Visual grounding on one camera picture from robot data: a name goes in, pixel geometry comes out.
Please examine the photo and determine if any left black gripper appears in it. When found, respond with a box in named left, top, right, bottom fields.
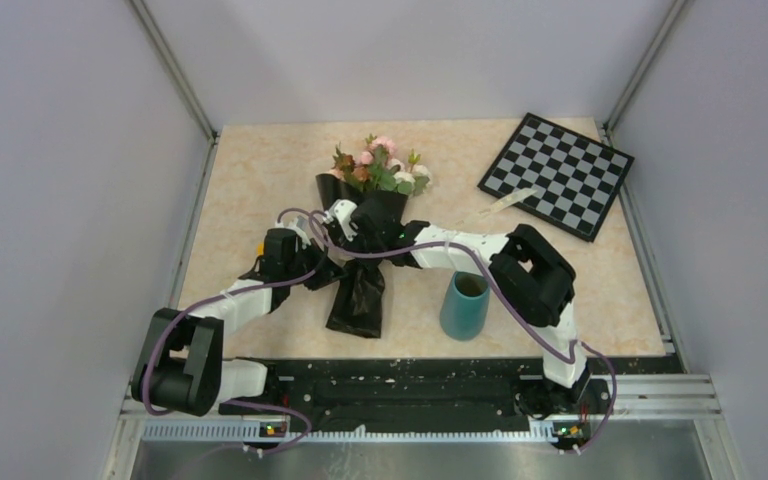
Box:
left=284, top=237, right=347, bottom=291

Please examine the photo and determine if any flower bouquet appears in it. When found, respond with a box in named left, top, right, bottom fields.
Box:
left=316, top=134, right=432, bottom=339

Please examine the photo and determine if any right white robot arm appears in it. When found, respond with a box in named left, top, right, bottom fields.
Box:
left=323, top=199, right=591, bottom=412

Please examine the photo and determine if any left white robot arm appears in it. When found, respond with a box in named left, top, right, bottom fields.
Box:
left=130, top=227, right=345, bottom=416

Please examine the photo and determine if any teal ceramic vase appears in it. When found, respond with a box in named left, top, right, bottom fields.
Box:
left=439, top=272, right=490, bottom=341

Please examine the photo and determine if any black white checkerboard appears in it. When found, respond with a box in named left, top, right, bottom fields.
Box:
left=477, top=113, right=635, bottom=243

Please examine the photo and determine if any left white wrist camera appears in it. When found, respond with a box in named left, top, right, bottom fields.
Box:
left=282, top=215, right=310, bottom=243

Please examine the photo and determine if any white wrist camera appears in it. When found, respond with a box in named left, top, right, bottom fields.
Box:
left=282, top=215, right=310, bottom=243
left=326, top=199, right=357, bottom=232

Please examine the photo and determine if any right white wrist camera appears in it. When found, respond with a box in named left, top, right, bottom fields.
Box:
left=326, top=199, right=357, bottom=232

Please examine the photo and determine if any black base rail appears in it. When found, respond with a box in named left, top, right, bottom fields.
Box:
left=214, top=356, right=683, bottom=435

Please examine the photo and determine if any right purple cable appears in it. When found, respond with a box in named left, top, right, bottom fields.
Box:
left=307, top=210, right=618, bottom=455

